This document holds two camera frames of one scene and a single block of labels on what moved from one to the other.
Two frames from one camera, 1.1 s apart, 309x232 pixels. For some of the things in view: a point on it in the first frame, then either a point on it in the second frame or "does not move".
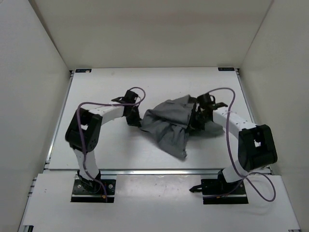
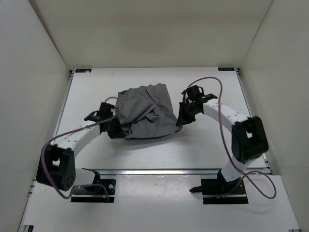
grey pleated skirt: x=170 y=118 -> x=147 y=111
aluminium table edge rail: x=135 y=171 does not move
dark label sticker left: x=83 y=70 does not move
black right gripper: x=192 y=123 -> x=183 y=118
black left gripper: x=135 y=121 -> x=118 y=133
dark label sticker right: x=226 y=69 does not move
